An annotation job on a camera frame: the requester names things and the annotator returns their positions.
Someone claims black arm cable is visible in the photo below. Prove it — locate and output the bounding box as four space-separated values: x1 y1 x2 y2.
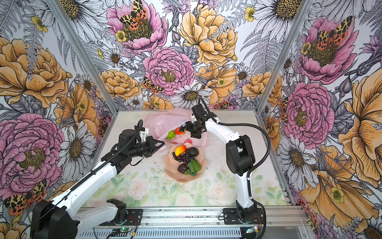
20 119 144 239
198 97 272 239

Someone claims right aluminium corner post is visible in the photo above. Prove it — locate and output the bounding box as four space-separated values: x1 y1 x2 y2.
256 0 314 114

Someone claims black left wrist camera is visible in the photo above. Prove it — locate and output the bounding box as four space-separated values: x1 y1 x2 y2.
118 128 149 147

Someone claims dark purple plum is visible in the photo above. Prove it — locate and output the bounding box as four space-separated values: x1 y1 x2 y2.
178 163 189 174

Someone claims green lime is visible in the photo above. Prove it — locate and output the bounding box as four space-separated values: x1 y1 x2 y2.
166 130 176 139

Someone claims orange yellow mango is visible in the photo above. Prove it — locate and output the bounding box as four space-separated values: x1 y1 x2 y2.
174 145 187 156

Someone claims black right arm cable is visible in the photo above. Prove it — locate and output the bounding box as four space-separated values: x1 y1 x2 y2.
198 97 272 239

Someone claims aluminium corner post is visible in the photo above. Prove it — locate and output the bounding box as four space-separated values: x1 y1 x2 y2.
256 0 314 114
44 0 120 116

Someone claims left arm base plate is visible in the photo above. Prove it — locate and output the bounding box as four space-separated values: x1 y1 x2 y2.
101 209 143 226

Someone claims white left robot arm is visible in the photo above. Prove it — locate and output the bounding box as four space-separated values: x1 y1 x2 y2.
30 136 165 239

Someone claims left aluminium corner post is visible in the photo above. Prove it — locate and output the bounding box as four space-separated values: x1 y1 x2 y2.
44 0 120 116

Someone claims dark grape bunch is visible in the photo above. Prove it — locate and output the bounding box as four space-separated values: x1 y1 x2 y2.
172 152 194 164

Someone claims pink flower-shaped bowl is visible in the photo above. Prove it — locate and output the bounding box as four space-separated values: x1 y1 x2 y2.
163 143 207 183

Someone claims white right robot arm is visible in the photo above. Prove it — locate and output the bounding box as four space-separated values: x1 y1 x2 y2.
183 104 260 223

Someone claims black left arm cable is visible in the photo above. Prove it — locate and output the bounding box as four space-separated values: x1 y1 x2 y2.
20 119 144 239

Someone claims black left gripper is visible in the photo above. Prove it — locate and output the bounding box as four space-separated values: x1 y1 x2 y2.
129 135 165 157

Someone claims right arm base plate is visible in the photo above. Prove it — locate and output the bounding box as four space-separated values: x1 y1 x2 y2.
223 206 266 225

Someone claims pink plastic bag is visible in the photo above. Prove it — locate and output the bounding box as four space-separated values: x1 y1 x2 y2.
143 108 208 148

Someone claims dark avocado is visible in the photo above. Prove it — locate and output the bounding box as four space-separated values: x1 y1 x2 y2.
186 147 200 158

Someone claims aluminium front rail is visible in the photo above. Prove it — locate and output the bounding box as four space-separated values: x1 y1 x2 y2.
76 206 315 239

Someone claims red apple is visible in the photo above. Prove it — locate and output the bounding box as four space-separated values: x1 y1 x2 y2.
174 127 186 135

